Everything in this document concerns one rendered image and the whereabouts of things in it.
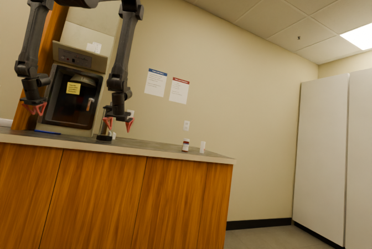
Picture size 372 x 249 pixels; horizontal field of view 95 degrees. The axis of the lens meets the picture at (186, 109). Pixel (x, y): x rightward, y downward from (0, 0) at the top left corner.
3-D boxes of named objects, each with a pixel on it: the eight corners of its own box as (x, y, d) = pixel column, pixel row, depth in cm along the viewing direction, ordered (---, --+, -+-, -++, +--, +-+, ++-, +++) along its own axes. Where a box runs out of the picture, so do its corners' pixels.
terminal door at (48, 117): (37, 123, 108) (54, 63, 114) (91, 130, 120) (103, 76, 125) (37, 123, 108) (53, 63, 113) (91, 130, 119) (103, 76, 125)
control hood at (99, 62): (53, 61, 114) (57, 47, 116) (106, 74, 126) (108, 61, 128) (47, 55, 104) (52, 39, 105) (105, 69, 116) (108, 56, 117)
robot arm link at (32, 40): (27, -10, 87) (46, -9, 86) (38, -2, 93) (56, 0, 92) (9, 72, 84) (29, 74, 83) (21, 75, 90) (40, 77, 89)
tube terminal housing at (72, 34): (47, 129, 131) (72, 36, 141) (94, 135, 143) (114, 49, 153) (34, 130, 108) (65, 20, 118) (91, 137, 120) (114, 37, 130)
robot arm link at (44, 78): (13, 65, 85) (28, 67, 84) (35, 62, 96) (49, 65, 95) (19, 88, 90) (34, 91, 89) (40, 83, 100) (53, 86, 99)
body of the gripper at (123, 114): (112, 113, 90) (112, 99, 88) (131, 115, 89) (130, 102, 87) (106, 117, 84) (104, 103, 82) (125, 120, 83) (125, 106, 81)
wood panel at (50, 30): (42, 126, 141) (83, -21, 161) (47, 127, 143) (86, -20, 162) (10, 129, 97) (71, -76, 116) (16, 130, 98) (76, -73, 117)
